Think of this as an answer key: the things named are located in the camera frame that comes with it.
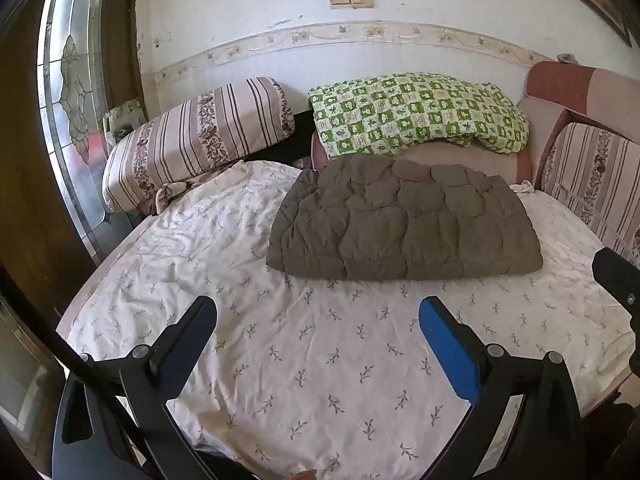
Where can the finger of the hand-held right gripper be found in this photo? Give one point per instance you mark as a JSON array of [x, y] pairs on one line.
[[617, 280]]

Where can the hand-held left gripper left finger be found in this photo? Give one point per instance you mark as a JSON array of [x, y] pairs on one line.
[[187, 345]]

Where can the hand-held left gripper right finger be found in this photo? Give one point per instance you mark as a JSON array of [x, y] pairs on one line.
[[442, 345]]

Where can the olive quilted hooded jacket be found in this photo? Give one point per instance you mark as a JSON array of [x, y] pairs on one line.
[[405, 220]]

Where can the striped floral cushion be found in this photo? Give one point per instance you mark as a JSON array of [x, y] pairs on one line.
[[595, 170]]

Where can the white floral bed sheet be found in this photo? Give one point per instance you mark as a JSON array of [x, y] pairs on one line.
[[300, 340]]

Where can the striped floral pillow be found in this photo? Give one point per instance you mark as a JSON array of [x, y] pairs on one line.
[[200, 135]]

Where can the small grey object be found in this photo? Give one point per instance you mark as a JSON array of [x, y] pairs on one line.
[[566, 57]]

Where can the floral fabric bag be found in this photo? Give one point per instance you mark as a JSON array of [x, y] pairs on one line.
[[122, 117]]

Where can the green checkered quilt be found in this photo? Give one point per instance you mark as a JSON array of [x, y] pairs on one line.
[[410, 110]]

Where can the dark wooden door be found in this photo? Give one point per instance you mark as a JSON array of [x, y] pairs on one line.
[[25, 160]]

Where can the stained glass door panel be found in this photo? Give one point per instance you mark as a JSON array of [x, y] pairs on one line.
[[72, 85]]

